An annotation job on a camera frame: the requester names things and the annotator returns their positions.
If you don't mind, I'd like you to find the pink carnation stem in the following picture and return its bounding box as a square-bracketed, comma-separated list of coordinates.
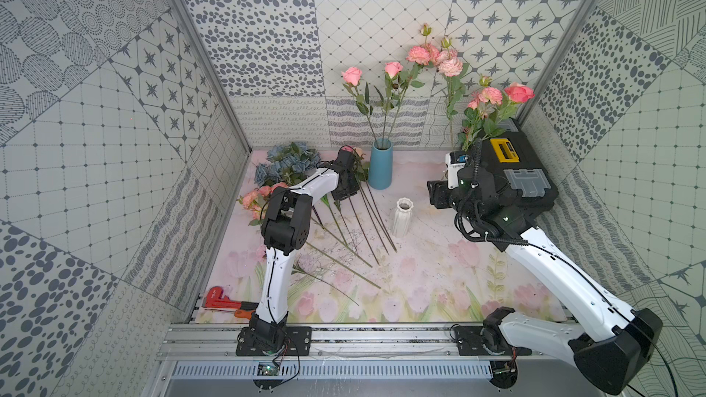
[292, 263, 359, 304]

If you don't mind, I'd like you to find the large pink rose stem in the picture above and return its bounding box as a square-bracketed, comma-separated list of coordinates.
[479, 83, 535, 138]

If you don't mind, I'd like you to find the pink peony flower stem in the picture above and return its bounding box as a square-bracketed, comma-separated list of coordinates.
[387, 23, 438, 140]

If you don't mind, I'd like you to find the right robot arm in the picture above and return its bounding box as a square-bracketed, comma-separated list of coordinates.
[427, 151, 663, 395]

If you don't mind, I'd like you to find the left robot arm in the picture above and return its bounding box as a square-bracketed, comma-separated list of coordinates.
[249, 146, 360, 352]

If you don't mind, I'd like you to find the blue cylindrical vase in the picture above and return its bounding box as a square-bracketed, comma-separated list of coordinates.
[368, 139, 393, 190]

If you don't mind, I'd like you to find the bunch of artificial flowers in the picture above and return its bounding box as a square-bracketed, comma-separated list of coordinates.
[238, 142, 396, 289]

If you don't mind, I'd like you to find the white ribbed vase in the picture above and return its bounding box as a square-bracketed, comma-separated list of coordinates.
[391, 198, 414, 238]

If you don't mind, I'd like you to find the black toolbox yellow latch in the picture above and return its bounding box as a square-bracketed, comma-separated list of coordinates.
[479, 119, 558, 219]

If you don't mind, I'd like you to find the red pipe wrench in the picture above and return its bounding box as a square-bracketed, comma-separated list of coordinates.
[202, 287, 258, 320]

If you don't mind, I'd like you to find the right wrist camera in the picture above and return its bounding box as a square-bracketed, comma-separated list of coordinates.
[445, 151, 468, 189]

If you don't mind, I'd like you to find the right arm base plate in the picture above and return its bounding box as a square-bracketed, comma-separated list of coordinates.
[449, 323, 532, 357]

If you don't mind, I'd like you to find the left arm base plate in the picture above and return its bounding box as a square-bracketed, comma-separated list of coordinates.
[235, 326, 313, 357]

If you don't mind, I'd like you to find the aluminium rail frame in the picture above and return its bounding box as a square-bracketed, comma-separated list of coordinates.
[157, 318, 584, 362]

